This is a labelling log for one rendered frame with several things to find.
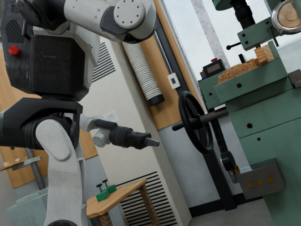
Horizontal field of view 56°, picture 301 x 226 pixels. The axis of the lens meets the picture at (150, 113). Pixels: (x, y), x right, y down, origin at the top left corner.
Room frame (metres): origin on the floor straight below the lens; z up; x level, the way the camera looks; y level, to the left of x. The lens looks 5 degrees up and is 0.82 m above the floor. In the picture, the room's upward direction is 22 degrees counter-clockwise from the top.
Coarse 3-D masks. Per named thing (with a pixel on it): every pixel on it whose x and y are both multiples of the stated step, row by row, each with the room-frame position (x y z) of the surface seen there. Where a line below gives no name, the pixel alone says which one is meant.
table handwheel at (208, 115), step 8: (184, 96) 1.15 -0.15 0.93; (192, 96) 1.26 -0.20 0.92; (184, 104) 1.11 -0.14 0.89; (184, 112) 1.10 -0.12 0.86; (192, 112) 1.19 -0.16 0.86; (200, 112) 1.32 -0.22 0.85; (216, 112) 1.16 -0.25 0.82; (224, 112) 1.15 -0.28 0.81; (184, 120) 1.09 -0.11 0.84; (192, 120) 1.20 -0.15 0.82; (200, 120) 1.19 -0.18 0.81; (208, 120) 1.18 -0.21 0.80; (192, 128) 1.09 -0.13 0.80; (208, 128) 1.31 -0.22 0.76; (192, 136) 1.09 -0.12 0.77; (200, 136) 1.17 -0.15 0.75; (208, 136) 1.30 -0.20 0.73; (200, 144) 1.11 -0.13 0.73; (208, 144) 1.25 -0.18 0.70; (208, 152) 1.17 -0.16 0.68
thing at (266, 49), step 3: (264, 45) 0.83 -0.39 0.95; (267, 45) 0.82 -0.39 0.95; (264, 48) 0.83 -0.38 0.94; (267, 48) 0.82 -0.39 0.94; (264, 51) 0.83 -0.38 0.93; (267, 51) 0.82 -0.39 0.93; (270, 51) 0.82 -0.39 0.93; (267, 54) 0.83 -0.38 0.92; (270, 54) 0.82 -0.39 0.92; (267, 57) 0.83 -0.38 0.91; (270, 57) 0.83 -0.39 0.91; (273, 57) 0.82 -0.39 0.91; (267, 60) 0.83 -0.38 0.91; (270, 60) 0.83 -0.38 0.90
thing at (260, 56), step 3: (258, 48) 0.76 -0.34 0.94; (261, 48) 0.76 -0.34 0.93; (255, 51) 0.76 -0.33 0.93; (258, 51) 0.76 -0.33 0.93; (261, 51) 0.76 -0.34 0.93; (258, 54) 0.76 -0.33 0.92; (261, 54) 0.76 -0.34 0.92; (264, 54) 0.76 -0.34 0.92; (258, 57) 0.76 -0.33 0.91; (261, 57) 0.76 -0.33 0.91; (264, 57) 0.76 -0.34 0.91; (258, 60) 0.76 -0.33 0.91; (261, 60) 0.76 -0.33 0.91; (264, 60) 0.76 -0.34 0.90; (261, 63) 0.79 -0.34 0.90; (264, 63) 0.82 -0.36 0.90
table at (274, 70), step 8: (264, 64) 0.83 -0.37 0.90; (272, 64) 0.83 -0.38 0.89; (280, 64) 0.82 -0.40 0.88; (248, 72) 0.85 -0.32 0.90; (256, 72) 0.85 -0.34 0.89; (264, 72) 0.84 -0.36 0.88; (272, 72) 0.83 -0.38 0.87; (280, 72) 0.82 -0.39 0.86; (232, 80) 0.88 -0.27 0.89; (240, 80) 0.87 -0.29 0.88; (248, 80) 0.86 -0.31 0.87; (256, 80) 0.85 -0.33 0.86; (264, 80) 0.84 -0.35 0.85; (272, 80) 0.83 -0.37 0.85; (216, 88) 0.90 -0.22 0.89; (224, 88) 0.89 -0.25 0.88; (232, 88) 0.88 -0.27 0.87; (240, 88) 0.87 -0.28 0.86; (248, 88) 0.86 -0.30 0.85; (256, 88) 0.85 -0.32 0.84; (224, 96) 0.89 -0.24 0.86; (232, 96) 0.88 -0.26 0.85; (208, 104) 1.13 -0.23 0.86; (216, 104) 1.12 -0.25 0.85
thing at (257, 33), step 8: (256, 24) 1.03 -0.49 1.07; (264, 24) 1.02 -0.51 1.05; (240, 32) 1.06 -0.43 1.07; (248, 32) 1.05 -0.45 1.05; (256, 32) 1.04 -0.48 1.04; (264, 32) 1.03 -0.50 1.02; (240, 40) 1.07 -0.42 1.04; (248, 40) 1.05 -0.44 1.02; (256, 40) 1.04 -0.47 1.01; (264, 40) 1.04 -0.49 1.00; (248, 48) 1.08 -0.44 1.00
